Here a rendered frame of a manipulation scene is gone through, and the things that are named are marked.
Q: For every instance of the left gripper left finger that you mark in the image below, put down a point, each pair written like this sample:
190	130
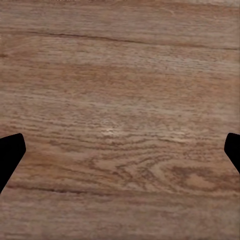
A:
12	149

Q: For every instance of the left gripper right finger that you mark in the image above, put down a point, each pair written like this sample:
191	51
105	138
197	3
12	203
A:
232	149

